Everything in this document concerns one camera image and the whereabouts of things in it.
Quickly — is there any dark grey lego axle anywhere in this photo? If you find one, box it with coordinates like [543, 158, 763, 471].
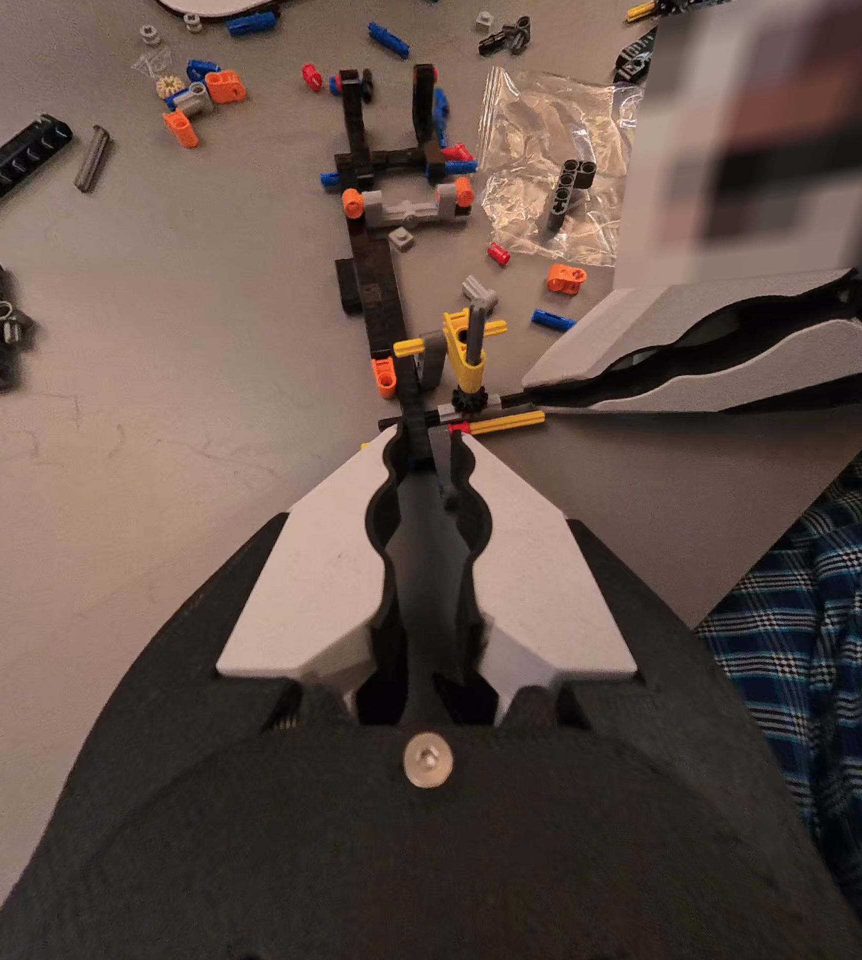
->
[74, 125, 111, 195]

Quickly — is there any long black lego beam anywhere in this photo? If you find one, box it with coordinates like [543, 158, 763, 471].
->
[0, 112, 74, 241]

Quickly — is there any clear plastic bag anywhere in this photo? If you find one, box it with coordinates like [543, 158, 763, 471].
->
[478, 66, 647, 269]

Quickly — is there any black lego chassis frame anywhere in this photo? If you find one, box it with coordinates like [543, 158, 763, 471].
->
[320, 64, 549, 511]

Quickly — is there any blue plaid shirt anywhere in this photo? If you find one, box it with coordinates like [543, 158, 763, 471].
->
[695, 408, 862, 960]

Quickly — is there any yellow lego steering assembly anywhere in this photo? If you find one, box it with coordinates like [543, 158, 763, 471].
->
[378, 296, 548, 432]

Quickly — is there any short dark grey lego beam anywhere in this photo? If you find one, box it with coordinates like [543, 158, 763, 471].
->
[546, 158, 599, 235]

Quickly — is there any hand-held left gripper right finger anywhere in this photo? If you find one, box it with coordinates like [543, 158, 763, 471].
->
[463, 437, 642, 726]

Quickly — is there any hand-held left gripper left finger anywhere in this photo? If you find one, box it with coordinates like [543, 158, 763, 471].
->
[215, 433, 407, 726]

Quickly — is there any white stand base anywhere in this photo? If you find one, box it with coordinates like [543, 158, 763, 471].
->
[155, 0, 276, 21]

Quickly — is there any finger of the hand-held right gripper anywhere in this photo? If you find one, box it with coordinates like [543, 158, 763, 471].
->
[542, 317, 862, 415]
[521, 267, 862, 393]

